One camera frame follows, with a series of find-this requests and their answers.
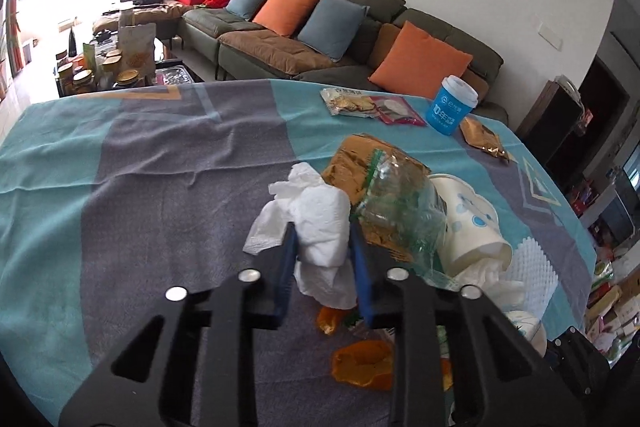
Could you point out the white tissue wad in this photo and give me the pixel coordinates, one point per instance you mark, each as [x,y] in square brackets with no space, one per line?
[482,279]

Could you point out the orange cushion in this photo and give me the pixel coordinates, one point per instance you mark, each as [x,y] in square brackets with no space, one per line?
[420,57]
[287,9]

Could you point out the clear cracker packet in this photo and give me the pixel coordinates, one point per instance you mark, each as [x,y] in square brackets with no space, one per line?
[347,102]

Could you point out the white paper cup blue dots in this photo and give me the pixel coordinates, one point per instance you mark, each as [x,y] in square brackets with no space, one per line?
[470,227]

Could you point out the pile of boxes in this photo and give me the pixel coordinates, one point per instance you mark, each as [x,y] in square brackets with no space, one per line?
[610,287]

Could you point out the large orange peel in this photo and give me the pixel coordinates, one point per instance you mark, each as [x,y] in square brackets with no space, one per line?
[362,364]

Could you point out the white paper bowl green print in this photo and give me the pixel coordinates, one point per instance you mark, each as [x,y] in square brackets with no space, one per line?
[525,327]

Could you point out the cluster of glass jars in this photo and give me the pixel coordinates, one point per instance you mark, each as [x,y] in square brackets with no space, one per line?
[95,67]

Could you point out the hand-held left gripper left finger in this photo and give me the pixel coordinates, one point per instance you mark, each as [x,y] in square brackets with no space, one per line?
[289,253]

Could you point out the small orange peel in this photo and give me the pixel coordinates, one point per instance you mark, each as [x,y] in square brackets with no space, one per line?
[327,319]

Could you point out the gold foil wrapper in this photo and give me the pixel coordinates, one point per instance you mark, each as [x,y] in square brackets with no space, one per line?
[482,137]

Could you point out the green brown sectional sofa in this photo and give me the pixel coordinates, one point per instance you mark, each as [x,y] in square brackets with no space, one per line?
[300,52]

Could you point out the white foam fruit net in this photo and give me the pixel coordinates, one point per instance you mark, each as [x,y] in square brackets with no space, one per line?
[535,267]

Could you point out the beige paper snack bag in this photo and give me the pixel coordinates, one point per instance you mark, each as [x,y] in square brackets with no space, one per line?
[137,47]

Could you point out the silver tray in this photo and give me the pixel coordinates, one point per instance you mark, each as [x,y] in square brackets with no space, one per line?
[172,74]

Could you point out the crushed clear plastic bottle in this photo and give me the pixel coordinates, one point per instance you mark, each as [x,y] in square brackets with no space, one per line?
[400,202]

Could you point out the brown paper bag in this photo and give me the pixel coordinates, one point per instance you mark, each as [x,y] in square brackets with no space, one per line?
[350,167]

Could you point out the brown ottoman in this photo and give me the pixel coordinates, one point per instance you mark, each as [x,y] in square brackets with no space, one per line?
[145,14]

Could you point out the white tissue paper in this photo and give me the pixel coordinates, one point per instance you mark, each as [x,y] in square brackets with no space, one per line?
[320,217]

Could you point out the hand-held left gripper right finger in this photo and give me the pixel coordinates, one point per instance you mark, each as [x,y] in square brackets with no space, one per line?
[361,268]

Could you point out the pink snack packet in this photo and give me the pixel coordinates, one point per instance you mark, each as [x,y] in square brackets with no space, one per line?
[397,109]

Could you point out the red cloth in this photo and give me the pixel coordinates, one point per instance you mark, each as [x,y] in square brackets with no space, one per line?
[217,0]

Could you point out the teal and grey tablecloth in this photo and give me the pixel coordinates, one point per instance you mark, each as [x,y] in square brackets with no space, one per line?
[150,167]

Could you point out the white wall switch plate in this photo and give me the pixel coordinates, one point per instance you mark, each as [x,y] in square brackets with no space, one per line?
[550,36]

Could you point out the blue cup white lid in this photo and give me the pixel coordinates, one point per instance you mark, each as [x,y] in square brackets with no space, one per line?
[450,104]

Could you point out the dark wooden cabinet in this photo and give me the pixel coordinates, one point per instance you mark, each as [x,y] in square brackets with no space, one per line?
[555,117]

